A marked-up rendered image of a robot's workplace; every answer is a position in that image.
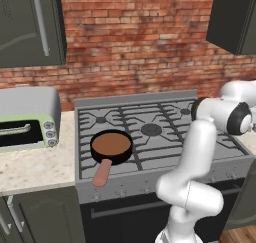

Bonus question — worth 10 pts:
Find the grey gas stove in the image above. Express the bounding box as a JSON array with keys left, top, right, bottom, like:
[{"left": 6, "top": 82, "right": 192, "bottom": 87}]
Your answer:
[{"left": 73, "top": 89, "right": 256, "bottom": 243}]

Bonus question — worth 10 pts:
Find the dark green wall cupboard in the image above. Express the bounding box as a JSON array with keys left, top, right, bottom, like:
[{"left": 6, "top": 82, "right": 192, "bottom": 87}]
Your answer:
[{"left": 205, "top": 0, "right": 256, "bottom": 56}]

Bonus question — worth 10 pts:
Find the dark green base cupboard door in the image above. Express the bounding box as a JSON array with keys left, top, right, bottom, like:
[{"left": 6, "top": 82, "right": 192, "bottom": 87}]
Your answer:
[
  {"left": 0, "top": 196, "right": 18, "bottom": 243},
  {"left": 6, "top": 185, "right": 86, "bottom": 243}
]

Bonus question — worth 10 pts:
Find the green toaster oven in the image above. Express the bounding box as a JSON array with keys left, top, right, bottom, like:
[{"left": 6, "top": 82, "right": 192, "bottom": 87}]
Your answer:
[{"left": 0, "top": 85, "right": 62, "bottom": 154}]

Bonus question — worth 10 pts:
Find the grey wall cupboard handle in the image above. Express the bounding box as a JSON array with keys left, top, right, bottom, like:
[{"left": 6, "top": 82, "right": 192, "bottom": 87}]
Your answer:
[{"left": 32, "top": 0, "right": 51, "bottom": 58}]

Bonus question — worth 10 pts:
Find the dark green base cupboard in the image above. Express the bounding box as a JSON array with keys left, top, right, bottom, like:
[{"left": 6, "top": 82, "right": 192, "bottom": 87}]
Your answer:
[{"left": 223, "top": 158, "right": 256, "bottom": 231}]

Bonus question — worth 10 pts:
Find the grey base cupboard handle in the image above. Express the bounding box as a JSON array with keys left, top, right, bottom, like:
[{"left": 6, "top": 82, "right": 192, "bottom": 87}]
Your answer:
[
  {"left": 0, "top": 212, "right": 12, "bottom": 236},
  {"left": 6, "top": 195, "right": 25, "bottom": 234}
]

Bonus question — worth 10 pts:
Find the grey oven door handle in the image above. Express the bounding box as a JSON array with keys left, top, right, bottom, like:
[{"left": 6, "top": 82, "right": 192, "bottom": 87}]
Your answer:
[{"left": 90, "top": 186, "right": 242, "bottom": 220}]

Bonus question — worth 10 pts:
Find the black oven door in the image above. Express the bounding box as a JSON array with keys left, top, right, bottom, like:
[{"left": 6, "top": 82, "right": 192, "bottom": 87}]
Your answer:
[{"left": 79, "top": 177, "right": 248, "bottom": 243}]

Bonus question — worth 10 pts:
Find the black saucepan with hot chocolate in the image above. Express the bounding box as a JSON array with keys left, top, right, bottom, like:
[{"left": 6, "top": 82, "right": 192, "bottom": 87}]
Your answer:
[{"left": 90, "top": 129, "right": 134, "bottom": 188}]

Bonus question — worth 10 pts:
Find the dark green wall cupboard door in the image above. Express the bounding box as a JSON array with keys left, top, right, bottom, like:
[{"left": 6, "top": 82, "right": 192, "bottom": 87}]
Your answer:
[{"left": 0, "top": 0, "right": 67, "bottom": 69}]

